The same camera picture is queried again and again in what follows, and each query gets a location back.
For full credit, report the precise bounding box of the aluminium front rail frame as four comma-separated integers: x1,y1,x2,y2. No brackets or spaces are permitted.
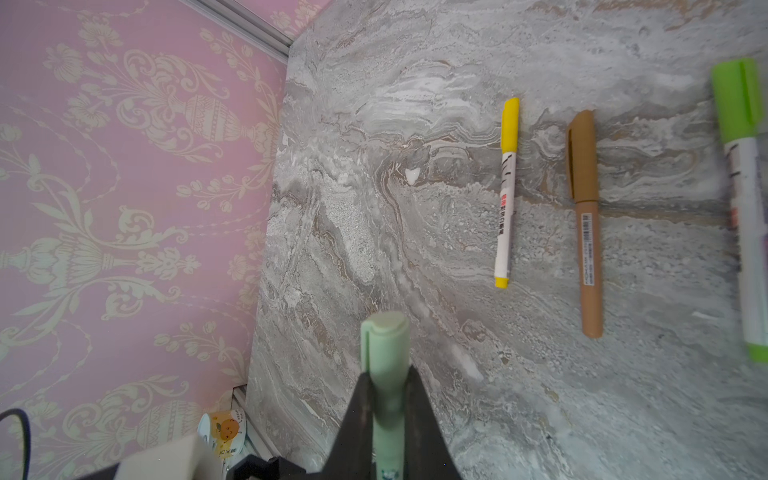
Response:
231,384,280,460

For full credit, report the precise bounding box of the white pen yellow tip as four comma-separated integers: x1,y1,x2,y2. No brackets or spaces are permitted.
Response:
493,97,522,290

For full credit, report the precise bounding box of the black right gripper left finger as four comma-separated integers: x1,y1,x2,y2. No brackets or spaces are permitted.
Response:
320,373,375,480

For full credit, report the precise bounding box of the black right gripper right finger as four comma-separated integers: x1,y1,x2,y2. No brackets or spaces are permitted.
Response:
404,366,462,480

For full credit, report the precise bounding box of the pale green pen dark tip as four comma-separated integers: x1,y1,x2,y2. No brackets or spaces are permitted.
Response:
373,414,405,480

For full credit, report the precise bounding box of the yellow pen cap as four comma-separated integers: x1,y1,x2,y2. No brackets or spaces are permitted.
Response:
500,98,520,154

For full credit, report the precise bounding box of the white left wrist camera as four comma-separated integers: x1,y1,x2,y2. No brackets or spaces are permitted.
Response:
81,434,223,480

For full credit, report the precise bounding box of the aluminium left corner post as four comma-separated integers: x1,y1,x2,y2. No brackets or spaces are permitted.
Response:
181,0,293,65

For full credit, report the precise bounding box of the black left camera cable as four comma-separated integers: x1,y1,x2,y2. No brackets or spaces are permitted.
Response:
0,407,32,480

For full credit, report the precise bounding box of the white green pen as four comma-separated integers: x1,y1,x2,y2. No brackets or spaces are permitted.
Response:
710,57,768,365

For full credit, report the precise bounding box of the pale green pen cap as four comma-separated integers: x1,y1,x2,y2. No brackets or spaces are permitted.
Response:
361,311,410,431

